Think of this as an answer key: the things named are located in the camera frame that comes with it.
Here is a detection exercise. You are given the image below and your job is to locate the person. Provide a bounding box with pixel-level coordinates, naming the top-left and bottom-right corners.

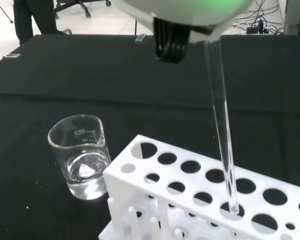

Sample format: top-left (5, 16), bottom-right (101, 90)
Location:
top-left (12, 0), bottom-right (66, 46)

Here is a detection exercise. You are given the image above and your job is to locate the black power adapter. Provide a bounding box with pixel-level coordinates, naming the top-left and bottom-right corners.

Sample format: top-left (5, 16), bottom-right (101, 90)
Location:
top-left (246, 20), bottom-right (270, 35)

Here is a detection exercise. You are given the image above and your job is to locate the grey cabinet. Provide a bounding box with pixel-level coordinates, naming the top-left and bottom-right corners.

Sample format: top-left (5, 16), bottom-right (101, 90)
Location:
top-left (283, 0), bottom-right (300, 35)

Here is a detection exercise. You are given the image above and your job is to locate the black bench cloth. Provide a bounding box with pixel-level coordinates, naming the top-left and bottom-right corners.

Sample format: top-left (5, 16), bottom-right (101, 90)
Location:
top-left (0, 34), bottom-right (300, 240)

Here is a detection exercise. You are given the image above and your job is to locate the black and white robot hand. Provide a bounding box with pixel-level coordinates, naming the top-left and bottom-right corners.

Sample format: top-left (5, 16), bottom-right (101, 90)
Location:
top-left (113, 0), bottom-right (255, 65)

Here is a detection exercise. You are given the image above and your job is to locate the white test tube rack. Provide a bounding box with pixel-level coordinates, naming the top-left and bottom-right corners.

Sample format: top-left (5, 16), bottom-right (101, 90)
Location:
top-left (97, 134), bottom-right (300, 240)

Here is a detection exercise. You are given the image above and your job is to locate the black floor cable bundle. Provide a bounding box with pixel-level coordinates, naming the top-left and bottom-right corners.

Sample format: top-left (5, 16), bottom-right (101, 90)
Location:
top-left (231, 0), bottom-right (285, 35)

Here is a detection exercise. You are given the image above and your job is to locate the clear glass beaker with water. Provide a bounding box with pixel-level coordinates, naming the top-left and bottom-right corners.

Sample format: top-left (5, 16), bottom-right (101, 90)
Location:
top-left (47, 114), bottom-right (113, 201)

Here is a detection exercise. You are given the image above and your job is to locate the black office chair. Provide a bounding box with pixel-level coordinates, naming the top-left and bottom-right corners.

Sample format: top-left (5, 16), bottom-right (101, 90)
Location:
top-left (52, 0), bottom-right (112, 20)

